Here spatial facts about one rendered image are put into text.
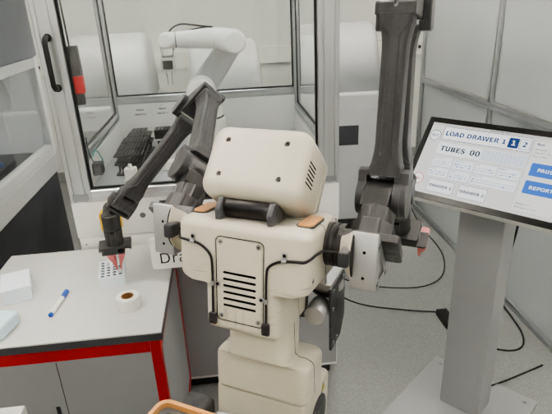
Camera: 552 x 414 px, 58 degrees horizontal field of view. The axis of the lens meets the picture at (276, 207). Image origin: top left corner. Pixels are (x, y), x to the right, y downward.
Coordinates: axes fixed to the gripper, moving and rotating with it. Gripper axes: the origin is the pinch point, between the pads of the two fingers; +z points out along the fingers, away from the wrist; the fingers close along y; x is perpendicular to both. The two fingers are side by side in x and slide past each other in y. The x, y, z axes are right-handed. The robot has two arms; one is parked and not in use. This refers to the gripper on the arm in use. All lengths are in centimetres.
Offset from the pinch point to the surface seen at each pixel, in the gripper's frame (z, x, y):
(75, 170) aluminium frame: -24.7, -31.6, 12.1
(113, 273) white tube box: 1.5, 1.6, 1.9
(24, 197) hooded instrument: 0, -76, 43
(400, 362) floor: 81, -12, -117
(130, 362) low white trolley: 14.6, 31.4, -1.5
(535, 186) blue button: -27, 36, -128
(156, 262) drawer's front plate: -3.6, 7.1, -12.3
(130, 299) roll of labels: 0.4, 20.0, -3.5
